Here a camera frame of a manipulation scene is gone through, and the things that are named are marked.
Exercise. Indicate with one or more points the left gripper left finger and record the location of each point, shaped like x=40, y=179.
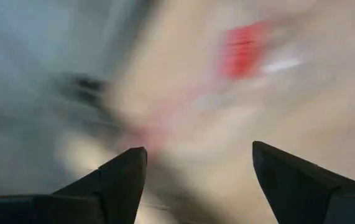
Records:
x=87, y=205

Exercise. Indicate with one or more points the red dish brush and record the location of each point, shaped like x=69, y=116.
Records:
x=242, y=49

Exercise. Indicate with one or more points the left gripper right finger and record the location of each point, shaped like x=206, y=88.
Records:
x=314, y=202

